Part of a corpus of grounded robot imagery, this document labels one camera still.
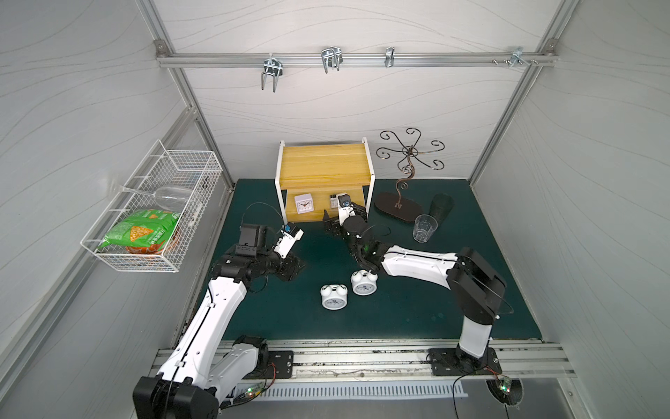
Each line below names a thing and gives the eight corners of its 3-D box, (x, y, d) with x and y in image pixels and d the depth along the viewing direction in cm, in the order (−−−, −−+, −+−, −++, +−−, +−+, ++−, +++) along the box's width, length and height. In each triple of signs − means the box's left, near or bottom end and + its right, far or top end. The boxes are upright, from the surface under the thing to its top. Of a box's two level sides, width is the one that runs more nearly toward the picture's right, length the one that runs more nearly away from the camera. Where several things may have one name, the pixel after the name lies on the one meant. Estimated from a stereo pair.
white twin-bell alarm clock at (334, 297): (321, 310, 83) (319, 301, 78) (322, 294, 87) (320, 284, 81) (347, 310, 84) (347, 301, 78) (347, 294, 87) (347, 285, 81)
